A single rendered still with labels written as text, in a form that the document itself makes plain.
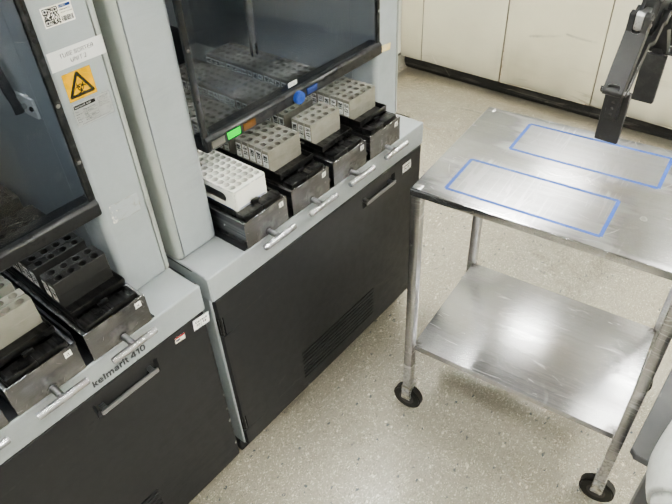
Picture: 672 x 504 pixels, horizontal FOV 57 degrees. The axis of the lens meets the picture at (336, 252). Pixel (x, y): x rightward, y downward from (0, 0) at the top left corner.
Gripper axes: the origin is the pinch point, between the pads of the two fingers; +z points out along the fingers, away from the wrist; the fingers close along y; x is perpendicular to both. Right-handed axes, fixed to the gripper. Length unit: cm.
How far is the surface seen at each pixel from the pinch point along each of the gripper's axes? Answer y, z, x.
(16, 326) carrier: -64, 35, 73
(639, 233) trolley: 27.5, 38.0, -2.5
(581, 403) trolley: 26, 92, -3
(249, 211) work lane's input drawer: -14, 38, 67
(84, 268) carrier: -50, 33, 73
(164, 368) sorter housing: -45, 61, 66
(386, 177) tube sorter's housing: 36, 56, 66
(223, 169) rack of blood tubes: -9, 34, 79
